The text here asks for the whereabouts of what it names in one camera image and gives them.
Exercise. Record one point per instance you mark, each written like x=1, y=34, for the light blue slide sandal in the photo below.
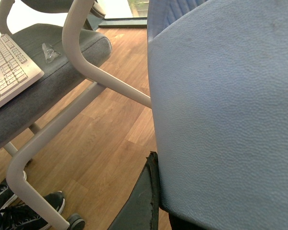
x=218, y=77

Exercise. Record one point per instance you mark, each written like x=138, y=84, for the grey office chair white frame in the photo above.
x=69, y=84

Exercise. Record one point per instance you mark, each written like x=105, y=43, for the crumpled clear plastic wrapper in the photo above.
x=49, y=52

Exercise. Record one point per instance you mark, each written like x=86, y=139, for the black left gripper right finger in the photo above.
x=179, y=224

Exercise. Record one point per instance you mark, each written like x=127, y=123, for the black sneaker white sole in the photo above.
x=7, y=196
x=22, y=217

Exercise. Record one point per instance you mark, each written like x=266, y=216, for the white computer keyboard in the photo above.
x=17, y=70

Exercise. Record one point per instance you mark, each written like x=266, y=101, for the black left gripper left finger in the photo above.
x=141, y=210

